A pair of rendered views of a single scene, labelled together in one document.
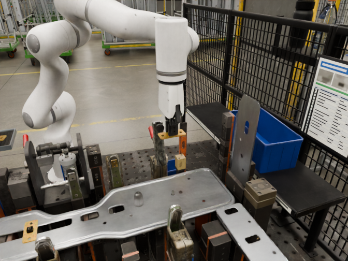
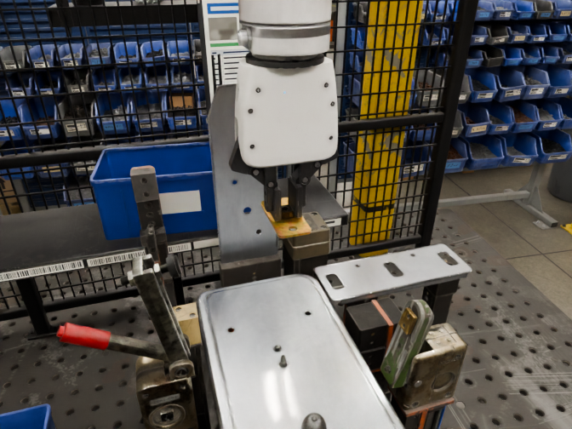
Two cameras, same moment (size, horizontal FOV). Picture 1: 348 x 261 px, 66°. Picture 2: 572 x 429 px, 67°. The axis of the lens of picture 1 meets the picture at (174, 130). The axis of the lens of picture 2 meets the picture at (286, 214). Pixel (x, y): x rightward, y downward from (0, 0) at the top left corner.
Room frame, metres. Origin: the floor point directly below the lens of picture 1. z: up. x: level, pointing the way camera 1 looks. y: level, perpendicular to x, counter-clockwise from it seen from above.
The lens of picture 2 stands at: (0.70, 0.44, 1.51)
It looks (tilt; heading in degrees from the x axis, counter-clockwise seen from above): 30 degrees down; 274
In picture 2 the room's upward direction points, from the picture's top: straight up
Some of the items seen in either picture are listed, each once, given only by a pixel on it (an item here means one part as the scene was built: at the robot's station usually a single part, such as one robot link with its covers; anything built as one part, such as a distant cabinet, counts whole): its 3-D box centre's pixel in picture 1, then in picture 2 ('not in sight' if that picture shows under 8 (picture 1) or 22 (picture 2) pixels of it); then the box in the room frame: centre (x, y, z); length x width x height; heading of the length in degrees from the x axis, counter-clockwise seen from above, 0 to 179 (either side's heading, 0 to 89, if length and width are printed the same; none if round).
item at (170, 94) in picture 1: (171, 95); (284, 104); (0.73, 0.01, 1.38); 0.10 x 0.07 x 0.11; 21
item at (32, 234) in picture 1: (30, 230); not in sight; (0.57, 0.44, 1.01); 0.08 x 0.04 x 0.01; 20
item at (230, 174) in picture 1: (233, 207); (253, 317); (0.82, -0.25, 0.85); 0.12 x 0.03 x 0.30; 21
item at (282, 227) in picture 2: (171, 132); (284, 213); (0.73, 0.01, 1.25); 0.08 x 0.04 x 0.01; 111
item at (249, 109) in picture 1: (243, 142); (246, 181); (0.82, -0.25, 1.17); 0.12 x 0.01 x 0.34; 21
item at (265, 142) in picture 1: (260, 137); (179, 186); (0.98, -0.37, 1.09); 0.30 x 0.17 x 0.13; 15
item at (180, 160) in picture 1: (179, 191); (197, 394); (0.88, -0.03, 0.88); 0.04 x 0.04 x 0.36; 21
